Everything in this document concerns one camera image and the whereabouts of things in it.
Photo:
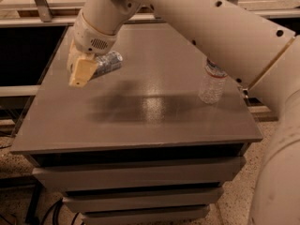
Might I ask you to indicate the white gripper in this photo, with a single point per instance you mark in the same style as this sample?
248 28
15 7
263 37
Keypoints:
91 37

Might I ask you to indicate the silver blue redbull can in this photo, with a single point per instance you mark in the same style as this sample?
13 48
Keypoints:
107 63

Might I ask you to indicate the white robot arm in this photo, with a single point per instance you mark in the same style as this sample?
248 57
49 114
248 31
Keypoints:
263 55

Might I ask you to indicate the grey drawer cabinet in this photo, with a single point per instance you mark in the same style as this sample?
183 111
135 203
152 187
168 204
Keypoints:
148 110

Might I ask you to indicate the clear plastic water bottle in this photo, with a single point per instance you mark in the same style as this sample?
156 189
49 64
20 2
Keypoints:
212 83

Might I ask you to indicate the middle grey drawer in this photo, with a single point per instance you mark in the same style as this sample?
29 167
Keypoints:
143 199

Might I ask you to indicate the grey drawer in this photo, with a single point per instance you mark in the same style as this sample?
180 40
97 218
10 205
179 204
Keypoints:
139 174
145 215
143 199

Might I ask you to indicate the top grey drawer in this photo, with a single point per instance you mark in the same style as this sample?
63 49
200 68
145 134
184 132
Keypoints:
139 174

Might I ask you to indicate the bottom grey drawer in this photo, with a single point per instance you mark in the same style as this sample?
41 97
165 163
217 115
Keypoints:
145 215

